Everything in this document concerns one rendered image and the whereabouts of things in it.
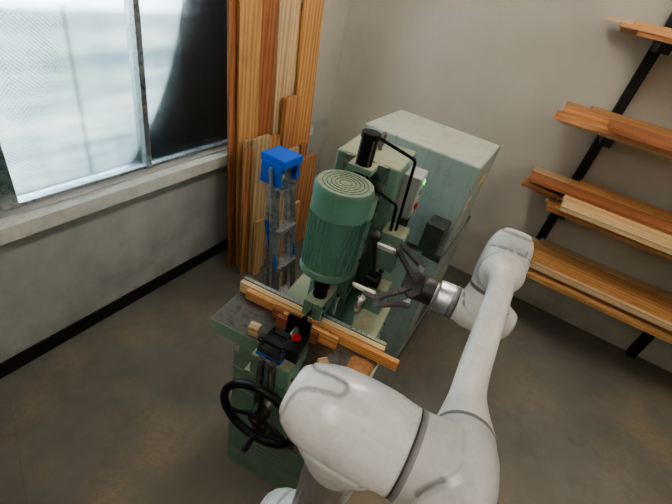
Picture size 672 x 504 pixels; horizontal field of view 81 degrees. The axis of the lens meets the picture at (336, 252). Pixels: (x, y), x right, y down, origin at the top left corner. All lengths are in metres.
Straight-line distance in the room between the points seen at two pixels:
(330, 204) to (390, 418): 0.64
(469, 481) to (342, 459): 0.16
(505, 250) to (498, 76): 2.37
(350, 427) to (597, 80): 2.91
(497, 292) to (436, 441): 0.40
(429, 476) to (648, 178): 2.96
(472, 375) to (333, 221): 0.54
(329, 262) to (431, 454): 0.72
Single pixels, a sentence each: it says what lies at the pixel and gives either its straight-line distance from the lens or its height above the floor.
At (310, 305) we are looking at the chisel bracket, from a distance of 1.35.
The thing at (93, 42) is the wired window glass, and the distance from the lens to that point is 2.23.
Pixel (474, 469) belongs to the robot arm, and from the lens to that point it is 0.61.
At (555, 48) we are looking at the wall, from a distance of 3.22.
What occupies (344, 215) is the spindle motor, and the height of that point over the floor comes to 1.45.
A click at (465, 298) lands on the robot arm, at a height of 1.37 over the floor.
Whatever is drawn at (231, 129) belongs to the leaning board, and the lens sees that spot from 2.61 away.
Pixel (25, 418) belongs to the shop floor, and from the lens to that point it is 2.50.
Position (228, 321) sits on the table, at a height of 0.90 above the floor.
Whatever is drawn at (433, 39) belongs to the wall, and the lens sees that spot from 3.38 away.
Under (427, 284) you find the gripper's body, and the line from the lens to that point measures 1.08.
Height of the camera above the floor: 1.99
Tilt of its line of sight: 35 degrees down
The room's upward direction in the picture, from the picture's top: 14 degrees clockwise
